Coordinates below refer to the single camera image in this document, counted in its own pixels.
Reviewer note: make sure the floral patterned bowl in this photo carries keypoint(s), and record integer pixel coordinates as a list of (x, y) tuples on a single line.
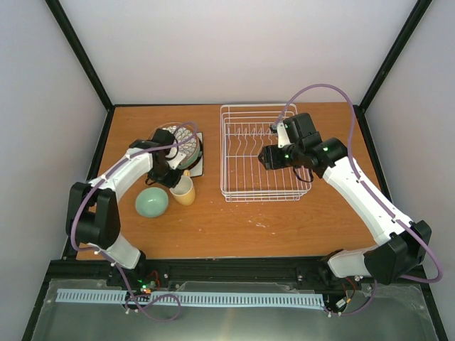
[(180, 131)]

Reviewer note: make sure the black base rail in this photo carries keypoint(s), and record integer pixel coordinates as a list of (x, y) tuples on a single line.
[(298, 272)]

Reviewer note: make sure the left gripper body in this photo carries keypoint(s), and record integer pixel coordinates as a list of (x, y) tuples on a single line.
[(161, 175)]

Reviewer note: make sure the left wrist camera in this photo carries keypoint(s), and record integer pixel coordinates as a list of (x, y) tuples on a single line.
[(175, 158)]

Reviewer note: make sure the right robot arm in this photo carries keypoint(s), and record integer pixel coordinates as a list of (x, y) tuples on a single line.
[(400, 243)]

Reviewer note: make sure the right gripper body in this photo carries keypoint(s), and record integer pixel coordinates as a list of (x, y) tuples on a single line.
[(276, 162)]

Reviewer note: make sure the white square plate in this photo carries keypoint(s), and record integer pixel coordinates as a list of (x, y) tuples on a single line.
[(197, 167)]

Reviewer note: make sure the light blue cable duct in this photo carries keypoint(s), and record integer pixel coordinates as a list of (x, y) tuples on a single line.
[(200, 299)]

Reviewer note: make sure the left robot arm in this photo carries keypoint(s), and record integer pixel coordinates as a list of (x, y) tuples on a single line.
[(93, 222)]

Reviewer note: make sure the black frame post left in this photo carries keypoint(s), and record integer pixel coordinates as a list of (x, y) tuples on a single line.
[(74, 42)]

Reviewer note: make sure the yellow mug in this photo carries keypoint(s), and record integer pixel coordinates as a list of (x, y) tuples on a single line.
[(184, 192)]

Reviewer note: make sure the metal sheet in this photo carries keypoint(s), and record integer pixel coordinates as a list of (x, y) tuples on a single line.
[(399, 312)]

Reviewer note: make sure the green celadon bowl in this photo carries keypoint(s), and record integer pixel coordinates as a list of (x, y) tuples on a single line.
[(151, 202)]

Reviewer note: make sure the black frame post right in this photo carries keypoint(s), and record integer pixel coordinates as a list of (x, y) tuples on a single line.
[(415, 16)]

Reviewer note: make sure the white wire dish rack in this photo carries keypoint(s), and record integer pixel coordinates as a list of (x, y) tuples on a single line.
[(245, 135)]

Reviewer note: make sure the black frame post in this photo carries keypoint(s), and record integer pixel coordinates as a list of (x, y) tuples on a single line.
[(74, 42), (415, 16)]

